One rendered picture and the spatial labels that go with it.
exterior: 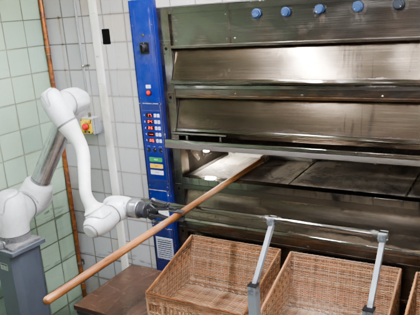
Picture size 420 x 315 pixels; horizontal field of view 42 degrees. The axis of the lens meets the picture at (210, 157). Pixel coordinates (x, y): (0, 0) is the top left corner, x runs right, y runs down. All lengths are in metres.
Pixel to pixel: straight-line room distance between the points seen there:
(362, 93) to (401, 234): 0.68
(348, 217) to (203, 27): 1.19
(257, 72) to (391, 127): 0.68
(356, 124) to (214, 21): 0.87
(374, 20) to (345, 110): 0.42
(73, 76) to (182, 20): 0.85
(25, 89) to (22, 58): 0.18
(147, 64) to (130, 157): 0.59
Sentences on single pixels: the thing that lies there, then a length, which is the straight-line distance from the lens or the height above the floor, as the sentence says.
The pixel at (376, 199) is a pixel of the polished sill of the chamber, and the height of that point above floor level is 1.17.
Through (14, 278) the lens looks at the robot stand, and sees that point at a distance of 2.93.
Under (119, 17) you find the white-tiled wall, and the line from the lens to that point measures 3.10.
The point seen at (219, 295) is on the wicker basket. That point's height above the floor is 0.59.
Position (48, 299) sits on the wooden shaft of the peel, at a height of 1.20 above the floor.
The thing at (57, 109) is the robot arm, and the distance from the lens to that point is 2.59.
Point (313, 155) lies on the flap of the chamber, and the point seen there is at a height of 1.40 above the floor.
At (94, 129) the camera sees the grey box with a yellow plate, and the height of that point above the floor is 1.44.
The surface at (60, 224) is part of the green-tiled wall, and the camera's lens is 3.64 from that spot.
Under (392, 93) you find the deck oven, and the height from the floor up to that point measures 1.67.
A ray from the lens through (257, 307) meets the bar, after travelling 2.37.
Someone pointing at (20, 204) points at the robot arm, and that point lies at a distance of 2.85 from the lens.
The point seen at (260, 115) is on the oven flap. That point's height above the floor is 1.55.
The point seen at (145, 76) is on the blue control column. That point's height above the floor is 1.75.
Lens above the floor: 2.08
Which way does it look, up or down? 15 degrees down
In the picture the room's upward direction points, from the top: 4 degrees counter-clockwise
